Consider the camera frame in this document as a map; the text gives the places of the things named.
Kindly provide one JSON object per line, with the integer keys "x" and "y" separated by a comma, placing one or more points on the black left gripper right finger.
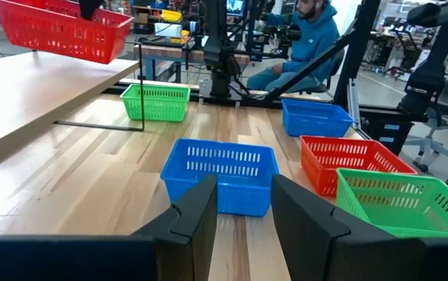
{"x": 306, "y": 234}

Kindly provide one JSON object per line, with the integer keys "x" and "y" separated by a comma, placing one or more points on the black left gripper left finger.
{"x": 193, "y": 234}

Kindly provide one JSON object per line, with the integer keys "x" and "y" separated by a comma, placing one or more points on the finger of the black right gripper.
{"x": 90, "y": 8}

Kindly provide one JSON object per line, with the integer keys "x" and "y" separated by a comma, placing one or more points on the red plastic basket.
{"x": 345, "y": 164}
{"x": 64, "y": 35}

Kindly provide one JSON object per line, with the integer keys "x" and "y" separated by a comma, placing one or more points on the blue plastic basket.
{"x": 315, "y": 119}
{"x": 224, "y": 179}

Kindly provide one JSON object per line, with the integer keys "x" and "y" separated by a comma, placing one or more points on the green plastic basket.
{"x": 155, "y": 103}
{"x": 403, "y": 203}

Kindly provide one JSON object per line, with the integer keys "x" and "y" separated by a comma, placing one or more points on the black background robot arm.
{"x": 282, "y": 35}

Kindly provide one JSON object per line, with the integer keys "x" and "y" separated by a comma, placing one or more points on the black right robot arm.
{"x": 218, "y": 50}

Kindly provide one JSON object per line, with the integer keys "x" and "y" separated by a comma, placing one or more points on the wooden shelf black metal legs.
{"x": 33, "y": 89}

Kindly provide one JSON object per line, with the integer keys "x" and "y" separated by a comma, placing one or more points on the white box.
{"x": 168, "y": 30}

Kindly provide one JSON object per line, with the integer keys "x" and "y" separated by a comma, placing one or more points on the yellow bin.
{"x": 171, "y": 15}

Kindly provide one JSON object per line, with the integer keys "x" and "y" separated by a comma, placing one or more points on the wood-top workbench blue legs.
{"x": 169, "y": 54}

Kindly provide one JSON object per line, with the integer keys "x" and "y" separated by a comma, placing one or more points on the small yellow item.
{"x": 179, "y": 38}

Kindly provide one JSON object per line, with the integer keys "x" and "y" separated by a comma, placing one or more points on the black control box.
{"x": 386, "y": 130}

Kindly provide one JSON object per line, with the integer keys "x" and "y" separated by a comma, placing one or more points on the computer monitor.
{"x": 235, "y": 7}

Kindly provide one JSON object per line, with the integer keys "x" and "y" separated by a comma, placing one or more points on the black office chair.
{"x": 327, "y": 74}

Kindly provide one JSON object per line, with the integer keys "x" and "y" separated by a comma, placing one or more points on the person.
{"x": 310, "y": 43}

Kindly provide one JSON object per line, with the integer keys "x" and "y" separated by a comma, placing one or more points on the black articulated stand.
{"x": 427, "y": 74}

